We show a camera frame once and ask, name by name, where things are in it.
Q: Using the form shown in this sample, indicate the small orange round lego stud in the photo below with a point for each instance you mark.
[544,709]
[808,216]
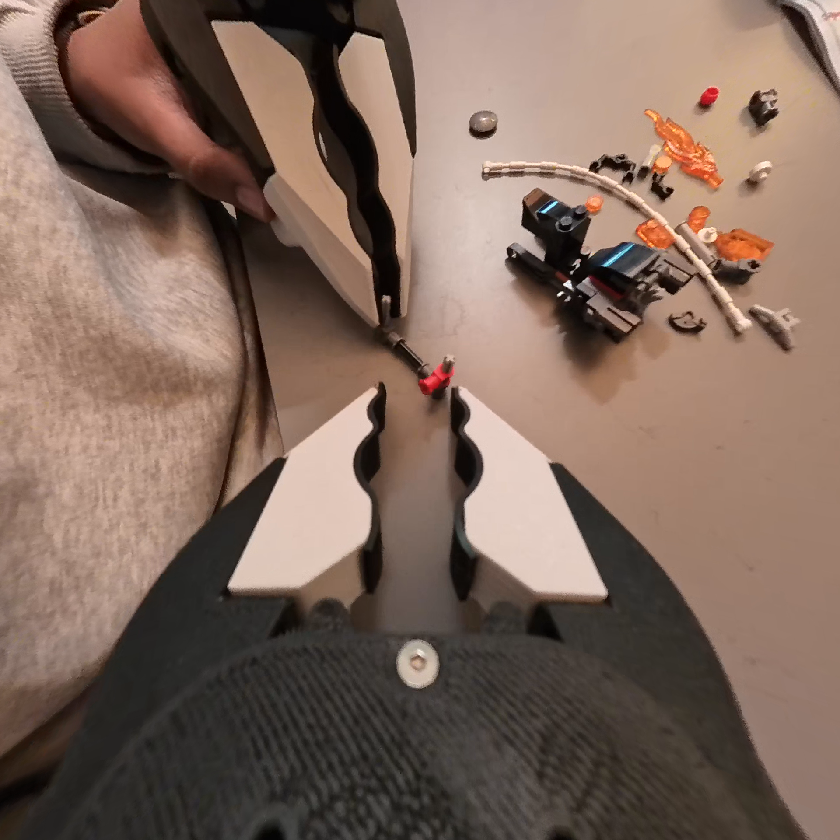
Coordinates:
[594,205]

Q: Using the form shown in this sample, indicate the black lego bracket piece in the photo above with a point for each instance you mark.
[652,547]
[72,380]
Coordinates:
[660,187]

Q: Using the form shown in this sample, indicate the person's left hand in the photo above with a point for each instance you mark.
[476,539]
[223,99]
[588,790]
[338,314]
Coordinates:
[131,92]

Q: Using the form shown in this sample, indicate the black curved lego piece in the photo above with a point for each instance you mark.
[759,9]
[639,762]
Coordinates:
[687,321]

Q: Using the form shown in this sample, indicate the black lego motorcycle body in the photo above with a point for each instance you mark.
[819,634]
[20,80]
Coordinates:
[590,269]

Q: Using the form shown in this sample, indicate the small white round lego piece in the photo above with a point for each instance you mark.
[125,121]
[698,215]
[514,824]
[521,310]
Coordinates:
[760,172]

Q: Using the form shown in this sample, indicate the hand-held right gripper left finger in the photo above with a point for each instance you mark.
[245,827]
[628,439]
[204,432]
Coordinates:
[308,512]

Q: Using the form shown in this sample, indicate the lego axle with red connector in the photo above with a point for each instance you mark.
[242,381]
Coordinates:
[433,379]

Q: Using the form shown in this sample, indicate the orange transparent lego wedge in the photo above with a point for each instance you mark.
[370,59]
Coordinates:
[743,244]

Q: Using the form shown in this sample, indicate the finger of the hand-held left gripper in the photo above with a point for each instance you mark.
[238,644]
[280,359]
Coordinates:
[282,131]
[394,144]

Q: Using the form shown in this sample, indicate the grey round lego dish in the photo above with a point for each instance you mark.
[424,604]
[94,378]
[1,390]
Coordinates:
[484,123]

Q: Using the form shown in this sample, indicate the small black clip piece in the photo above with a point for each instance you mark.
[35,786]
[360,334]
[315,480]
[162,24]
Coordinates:
[763,107]

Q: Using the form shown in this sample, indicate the orange transparent lego panel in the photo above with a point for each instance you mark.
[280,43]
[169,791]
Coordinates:
[655,233]

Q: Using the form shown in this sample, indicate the light grey lego pin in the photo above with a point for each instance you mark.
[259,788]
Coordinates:
[649,157]

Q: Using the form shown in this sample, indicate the grey lego blade piece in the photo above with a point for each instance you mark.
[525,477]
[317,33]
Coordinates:
[778,323]

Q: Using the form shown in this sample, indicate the person's left forearm grey sleeve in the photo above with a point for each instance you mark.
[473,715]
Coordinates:
[33,46]

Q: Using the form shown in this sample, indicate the lego instruction booklet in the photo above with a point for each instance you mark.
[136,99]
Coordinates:
[817,33]

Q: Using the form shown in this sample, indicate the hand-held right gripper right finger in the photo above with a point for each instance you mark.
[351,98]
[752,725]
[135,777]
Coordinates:
[525,518]

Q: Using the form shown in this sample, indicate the orange transparent lego flame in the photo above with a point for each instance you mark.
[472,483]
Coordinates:
[689,151]

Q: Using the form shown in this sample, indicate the black lego clip piece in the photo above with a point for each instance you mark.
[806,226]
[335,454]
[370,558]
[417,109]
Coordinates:
[611,163]

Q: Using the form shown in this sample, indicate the orange round lego plate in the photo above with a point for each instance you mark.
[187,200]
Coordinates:
[697,218]

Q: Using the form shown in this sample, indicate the small red lego stud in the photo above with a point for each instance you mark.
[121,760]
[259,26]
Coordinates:
[707,96]

